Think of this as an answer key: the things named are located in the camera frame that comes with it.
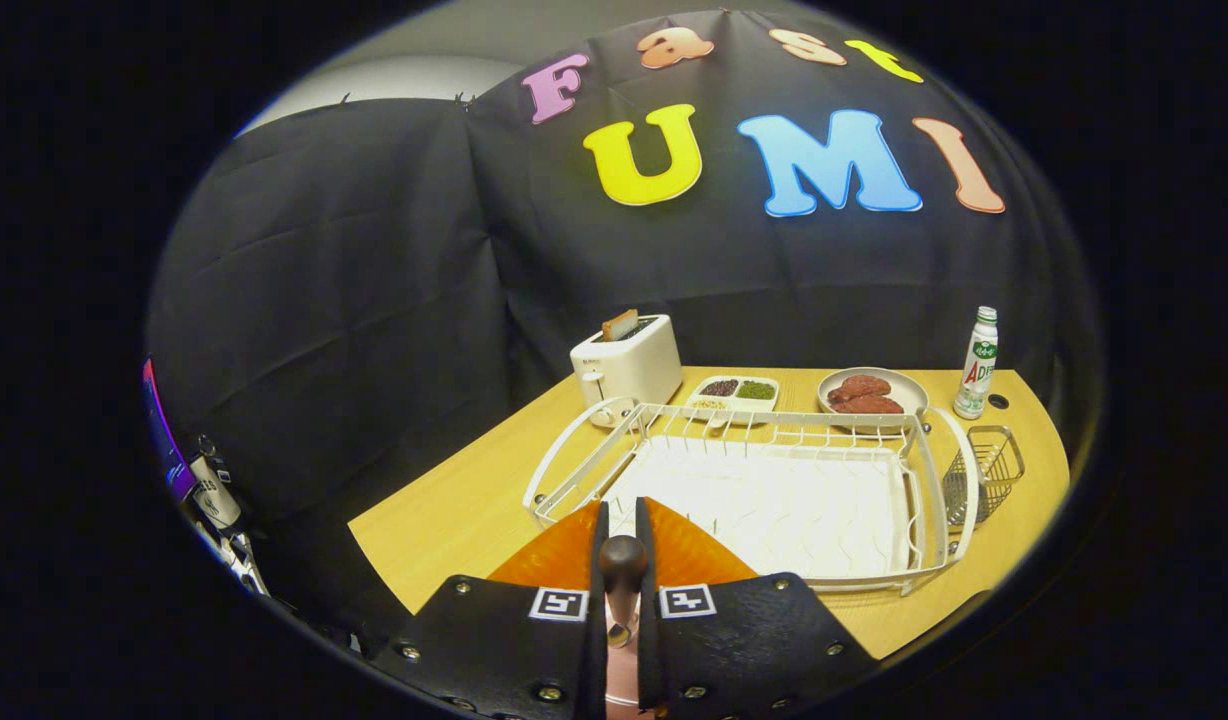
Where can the white divided dish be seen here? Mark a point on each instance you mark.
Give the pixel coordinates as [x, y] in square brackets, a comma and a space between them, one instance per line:
[742, 403]

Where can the white drip tray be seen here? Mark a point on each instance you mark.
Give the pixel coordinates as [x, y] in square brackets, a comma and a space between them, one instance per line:
[774, 510]

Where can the white bottle with green label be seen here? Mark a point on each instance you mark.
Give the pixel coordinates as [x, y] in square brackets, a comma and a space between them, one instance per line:
[977, 365]

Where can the brown steak piece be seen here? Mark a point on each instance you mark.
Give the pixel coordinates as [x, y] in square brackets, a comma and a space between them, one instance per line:
[862, 386]
[874, 405]

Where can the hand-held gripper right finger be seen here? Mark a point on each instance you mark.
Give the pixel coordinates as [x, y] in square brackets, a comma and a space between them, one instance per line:
[754, 640]

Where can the pink plate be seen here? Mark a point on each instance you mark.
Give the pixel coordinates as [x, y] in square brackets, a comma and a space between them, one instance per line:
[622, 685]

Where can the pile of green beans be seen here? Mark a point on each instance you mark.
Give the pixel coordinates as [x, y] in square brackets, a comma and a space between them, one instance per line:
[756, 390]

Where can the beige round plate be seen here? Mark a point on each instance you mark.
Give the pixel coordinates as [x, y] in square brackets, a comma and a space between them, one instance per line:
[909, 390]

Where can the toast slice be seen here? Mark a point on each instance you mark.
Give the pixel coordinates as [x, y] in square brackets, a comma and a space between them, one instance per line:
[619, 325]

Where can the white toaster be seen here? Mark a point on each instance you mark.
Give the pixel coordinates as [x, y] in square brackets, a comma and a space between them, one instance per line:
[629, 370]

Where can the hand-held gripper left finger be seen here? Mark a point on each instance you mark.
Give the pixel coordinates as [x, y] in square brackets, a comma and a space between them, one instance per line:
[494, 640]

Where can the pile of black beans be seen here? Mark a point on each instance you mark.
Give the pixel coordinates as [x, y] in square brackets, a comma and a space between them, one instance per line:
[720, 387]

